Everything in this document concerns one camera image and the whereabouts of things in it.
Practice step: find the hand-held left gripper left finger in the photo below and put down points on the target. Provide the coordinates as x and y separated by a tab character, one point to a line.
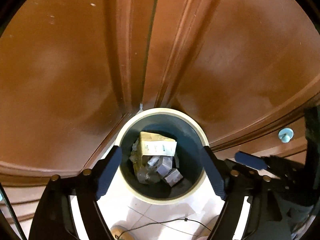
110	172

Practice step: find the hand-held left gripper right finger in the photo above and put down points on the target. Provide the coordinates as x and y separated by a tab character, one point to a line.
212	173

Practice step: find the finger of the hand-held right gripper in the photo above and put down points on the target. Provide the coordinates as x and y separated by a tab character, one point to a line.
250	160

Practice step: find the clear plastic bag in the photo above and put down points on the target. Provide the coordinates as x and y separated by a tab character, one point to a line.
145	176

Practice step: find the small white blue box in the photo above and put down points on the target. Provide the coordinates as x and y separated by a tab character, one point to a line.
172	177

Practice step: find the round trash bin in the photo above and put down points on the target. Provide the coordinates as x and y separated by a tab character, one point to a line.
190	140

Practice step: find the small pale cardboard box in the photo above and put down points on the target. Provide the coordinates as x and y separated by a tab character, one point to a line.
165	166

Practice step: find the yellow carton box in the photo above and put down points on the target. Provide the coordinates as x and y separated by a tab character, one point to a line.
155	142

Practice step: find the round cabinet knob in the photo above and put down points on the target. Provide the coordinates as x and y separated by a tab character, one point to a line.
285	133

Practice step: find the yellow slipper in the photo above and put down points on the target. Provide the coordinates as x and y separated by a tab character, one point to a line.
120	231
211	226

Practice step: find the brown wooden cabinet door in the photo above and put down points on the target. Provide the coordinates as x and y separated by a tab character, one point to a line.
62	67
237	67

